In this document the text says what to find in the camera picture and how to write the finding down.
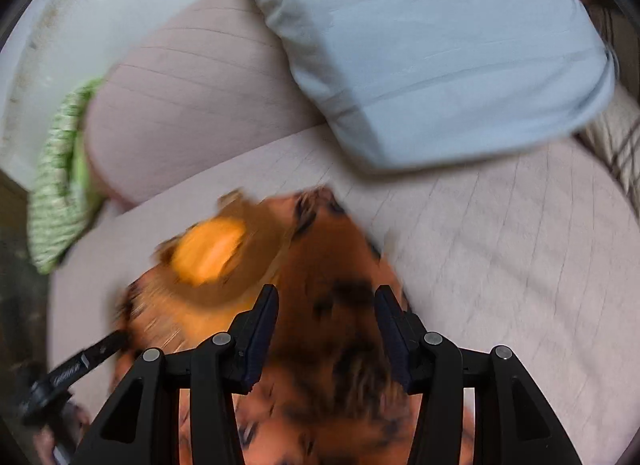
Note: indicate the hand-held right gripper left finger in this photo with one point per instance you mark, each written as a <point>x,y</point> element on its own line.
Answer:
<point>260,340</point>

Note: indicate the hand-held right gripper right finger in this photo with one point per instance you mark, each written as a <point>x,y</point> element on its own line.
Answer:
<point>395,340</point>

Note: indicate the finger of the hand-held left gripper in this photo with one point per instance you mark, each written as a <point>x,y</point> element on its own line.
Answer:
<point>95,352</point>

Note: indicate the orange floral shirt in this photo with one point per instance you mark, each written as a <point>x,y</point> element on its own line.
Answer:
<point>325,265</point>

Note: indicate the person's left hand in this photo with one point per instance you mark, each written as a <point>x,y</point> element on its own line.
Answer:
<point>47,442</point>

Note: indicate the pink quilted mattress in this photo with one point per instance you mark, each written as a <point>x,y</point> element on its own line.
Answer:
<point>500,245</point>

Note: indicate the green checked pillow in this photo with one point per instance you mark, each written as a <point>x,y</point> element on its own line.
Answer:
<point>55,185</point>

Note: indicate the pink bolster cushion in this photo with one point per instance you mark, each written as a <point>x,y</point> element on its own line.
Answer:
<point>200,95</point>

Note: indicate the light blue pillow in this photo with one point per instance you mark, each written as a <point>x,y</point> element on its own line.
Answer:
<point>425,45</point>

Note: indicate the striped floral pillow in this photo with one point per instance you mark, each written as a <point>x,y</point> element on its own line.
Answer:
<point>620,145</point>

